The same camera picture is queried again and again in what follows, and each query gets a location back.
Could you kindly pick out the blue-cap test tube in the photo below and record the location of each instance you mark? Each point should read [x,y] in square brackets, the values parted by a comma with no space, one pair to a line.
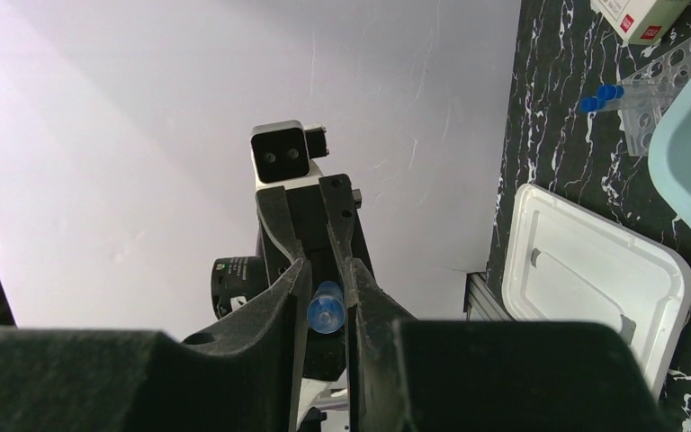
[326,312]
[605,98]

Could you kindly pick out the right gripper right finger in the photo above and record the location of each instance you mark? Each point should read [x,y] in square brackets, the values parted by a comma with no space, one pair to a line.
[407,374]

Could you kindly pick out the small white red box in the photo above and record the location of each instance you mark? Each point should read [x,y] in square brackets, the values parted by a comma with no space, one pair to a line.
[640,22]

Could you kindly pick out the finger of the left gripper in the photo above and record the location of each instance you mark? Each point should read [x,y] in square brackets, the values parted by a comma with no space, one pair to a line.
[337,196]
[282,251]

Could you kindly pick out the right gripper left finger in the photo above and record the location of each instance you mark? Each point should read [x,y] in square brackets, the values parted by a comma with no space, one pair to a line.
[243,373]

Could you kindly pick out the white bin lid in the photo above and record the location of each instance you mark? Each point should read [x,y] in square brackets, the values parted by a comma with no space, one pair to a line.
[565,263]

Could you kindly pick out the aluminium frame rail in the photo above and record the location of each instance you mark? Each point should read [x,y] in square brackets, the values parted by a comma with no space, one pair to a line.
[480,303]

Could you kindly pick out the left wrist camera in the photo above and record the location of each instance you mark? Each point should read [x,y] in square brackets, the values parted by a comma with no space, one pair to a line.
[284,154]

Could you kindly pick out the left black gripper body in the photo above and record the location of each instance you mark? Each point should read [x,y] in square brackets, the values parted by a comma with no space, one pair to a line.
[281,317]

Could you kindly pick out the clear test tube rack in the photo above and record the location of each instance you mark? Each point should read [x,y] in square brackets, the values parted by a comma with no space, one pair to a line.
[672,70]

